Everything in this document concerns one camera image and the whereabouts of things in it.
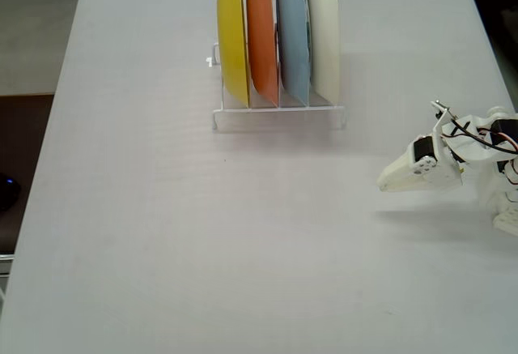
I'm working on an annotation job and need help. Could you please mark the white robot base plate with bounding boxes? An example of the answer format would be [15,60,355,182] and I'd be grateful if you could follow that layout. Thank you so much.
[492,211,518,237]

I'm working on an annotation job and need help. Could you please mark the blue plate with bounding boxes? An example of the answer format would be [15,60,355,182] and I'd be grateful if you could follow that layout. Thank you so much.
[275,0,312,107]

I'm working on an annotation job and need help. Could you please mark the black computer mouse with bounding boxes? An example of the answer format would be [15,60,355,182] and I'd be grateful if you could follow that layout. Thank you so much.
[0,171,21,212]

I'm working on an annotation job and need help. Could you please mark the cream white plate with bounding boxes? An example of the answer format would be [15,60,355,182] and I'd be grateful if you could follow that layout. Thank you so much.
[304,0,341,106]

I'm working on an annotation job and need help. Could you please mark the white wire plate rack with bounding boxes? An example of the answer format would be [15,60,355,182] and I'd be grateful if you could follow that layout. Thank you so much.
[205,23,348,132]

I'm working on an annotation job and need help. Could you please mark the yellow plate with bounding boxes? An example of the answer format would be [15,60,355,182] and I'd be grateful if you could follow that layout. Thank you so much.
[217,0,251,109]

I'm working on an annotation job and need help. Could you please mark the white metal rail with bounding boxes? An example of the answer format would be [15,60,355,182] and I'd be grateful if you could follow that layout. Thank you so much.
[0,253,15,278]

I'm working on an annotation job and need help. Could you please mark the orange plate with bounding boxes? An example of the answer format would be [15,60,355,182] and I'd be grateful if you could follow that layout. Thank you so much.
[245,0,280,108]

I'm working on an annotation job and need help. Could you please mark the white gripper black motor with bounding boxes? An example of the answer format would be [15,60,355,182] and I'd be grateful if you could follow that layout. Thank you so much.
[376,133,465,194]

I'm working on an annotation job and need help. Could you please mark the black red servo cable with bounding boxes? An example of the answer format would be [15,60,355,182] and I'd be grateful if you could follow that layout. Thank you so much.
[444,117,518,153]

